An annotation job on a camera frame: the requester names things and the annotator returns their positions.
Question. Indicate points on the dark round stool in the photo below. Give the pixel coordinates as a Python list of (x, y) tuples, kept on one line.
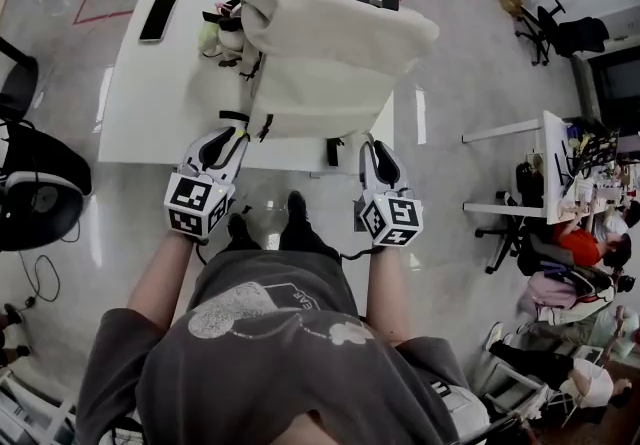
[(20, 83)]

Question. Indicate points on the black laptop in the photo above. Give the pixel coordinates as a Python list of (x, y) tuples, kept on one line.
[(597, 150)]

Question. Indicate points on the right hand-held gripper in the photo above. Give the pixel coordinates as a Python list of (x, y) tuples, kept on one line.
[(397, 220)]

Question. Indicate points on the white and black jacket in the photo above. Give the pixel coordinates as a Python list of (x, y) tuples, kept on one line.
[(590, 300)]

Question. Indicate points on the white table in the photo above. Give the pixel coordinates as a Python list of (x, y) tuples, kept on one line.
[(150, 108)]

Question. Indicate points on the black trousers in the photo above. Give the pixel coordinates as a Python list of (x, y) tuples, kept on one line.
[(310, 245)]

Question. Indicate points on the person's black shoe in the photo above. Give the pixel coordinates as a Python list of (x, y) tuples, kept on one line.
[(238, 228), (296, 208)]

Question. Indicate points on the person's right forearm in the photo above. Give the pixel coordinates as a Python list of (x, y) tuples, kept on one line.
[(387, 293)]

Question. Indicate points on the black smartphone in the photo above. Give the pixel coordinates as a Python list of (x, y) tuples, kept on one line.
[(158, 18)]

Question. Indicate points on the grey printed shirt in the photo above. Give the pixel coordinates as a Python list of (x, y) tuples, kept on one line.
[(280, 373)]

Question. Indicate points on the black office chair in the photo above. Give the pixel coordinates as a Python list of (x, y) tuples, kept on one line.
[(520, 243), (575, 35)]

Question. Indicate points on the beige backpack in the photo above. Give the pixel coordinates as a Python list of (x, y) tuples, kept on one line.
[(325, 73)]

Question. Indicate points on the dark monitor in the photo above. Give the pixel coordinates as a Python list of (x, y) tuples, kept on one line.
[(620, 83)]

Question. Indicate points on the pale green plush toy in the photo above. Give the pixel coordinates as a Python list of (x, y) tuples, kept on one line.
[(208, 38)]

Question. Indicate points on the white desk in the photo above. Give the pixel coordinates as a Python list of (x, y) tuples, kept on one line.
[(555, 173)]

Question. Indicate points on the person's left black shoe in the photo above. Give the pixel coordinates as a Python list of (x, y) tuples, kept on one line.
[(238, 228)]

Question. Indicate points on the black round chair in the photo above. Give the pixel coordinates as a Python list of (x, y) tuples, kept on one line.
[(50, 158)]

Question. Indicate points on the white shelf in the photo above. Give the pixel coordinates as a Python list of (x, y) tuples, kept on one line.
[(20, 408)]

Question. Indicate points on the white waist bag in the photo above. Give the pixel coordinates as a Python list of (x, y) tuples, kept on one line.
[(467, 408)]

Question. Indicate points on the person's right black shoe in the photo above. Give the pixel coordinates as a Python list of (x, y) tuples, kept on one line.
[(296, 208)]

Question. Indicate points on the metal chair frame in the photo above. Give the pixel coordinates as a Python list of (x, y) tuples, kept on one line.
[(500, 427)]

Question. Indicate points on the person's left forearm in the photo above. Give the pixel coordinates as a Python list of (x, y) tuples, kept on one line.
[(160, 283)]

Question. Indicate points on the pink bag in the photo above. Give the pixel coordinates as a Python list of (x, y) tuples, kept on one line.
[(547, 290)]

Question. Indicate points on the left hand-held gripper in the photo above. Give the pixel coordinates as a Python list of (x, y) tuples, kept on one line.
[(192, 205)]

